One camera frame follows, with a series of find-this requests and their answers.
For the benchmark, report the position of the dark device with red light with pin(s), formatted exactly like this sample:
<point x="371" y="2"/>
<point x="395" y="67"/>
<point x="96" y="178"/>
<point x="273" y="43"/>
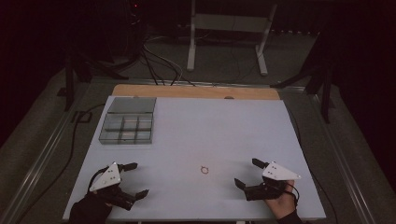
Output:
<point x="134" y="12"/>

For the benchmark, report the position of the clear plastic compartment box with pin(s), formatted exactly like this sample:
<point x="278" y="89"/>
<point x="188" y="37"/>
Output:
<point x="128" y="122"/>

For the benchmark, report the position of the person's left hand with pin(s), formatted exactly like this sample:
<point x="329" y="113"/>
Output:
<point x="90" y="208"/>

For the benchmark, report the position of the white table sheet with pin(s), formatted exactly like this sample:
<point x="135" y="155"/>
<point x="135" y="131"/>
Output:
<point x="202" y="133"/>

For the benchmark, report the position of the person's right hand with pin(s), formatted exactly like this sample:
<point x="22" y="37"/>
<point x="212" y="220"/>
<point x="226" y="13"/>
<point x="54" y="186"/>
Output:
<point x="284" y="203"/>

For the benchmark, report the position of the black floor bracket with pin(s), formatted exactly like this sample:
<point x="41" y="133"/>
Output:
<point x="82" y="116"/>

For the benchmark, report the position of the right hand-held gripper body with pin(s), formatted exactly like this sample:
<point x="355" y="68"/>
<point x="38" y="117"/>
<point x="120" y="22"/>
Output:
<point x="274" y="172"/>

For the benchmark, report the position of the black tripod stand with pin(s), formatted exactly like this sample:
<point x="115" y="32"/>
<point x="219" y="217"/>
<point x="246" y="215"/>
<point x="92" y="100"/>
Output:
<point x="81" y="73"/>
<point x="317" y="79"/>

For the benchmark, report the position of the metal floor rail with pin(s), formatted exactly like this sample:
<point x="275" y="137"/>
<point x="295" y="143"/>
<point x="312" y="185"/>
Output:
<point x="199" y="82"/>
<point x="345" y="161"/>
<point x="34" y="169"/>

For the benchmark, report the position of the white metal stand frame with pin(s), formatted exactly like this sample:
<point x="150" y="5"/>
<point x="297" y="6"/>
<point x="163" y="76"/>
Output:
<point x="230" y="34"/>

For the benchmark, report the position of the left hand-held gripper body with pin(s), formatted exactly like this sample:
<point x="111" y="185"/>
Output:
<point x="107" y="180"/>

